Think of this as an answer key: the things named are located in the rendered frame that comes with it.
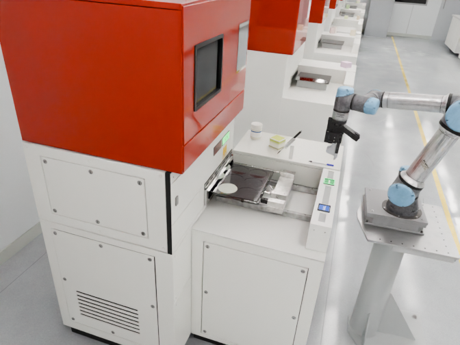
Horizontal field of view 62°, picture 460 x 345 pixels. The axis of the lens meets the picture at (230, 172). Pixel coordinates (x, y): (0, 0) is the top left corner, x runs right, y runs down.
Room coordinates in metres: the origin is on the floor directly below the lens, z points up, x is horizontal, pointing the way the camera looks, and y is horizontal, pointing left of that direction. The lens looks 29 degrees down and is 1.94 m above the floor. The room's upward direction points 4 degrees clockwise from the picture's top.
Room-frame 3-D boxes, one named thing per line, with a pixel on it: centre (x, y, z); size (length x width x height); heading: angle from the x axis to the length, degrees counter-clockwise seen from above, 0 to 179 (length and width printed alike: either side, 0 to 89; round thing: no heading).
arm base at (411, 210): (1.63, -0.88, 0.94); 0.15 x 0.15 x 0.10
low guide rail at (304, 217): (1.64, -0.18, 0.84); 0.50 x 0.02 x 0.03; 74
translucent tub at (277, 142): (2.10, -0.27, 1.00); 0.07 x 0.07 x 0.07; 49
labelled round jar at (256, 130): (2.24, -0.15, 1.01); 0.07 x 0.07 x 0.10
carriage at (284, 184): (1.75, -0.28, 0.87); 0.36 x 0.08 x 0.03; 164
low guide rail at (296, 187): (1.90, -0.25, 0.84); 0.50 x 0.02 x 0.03; 74
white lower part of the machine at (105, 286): (1.75, 0.44, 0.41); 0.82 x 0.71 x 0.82; 164
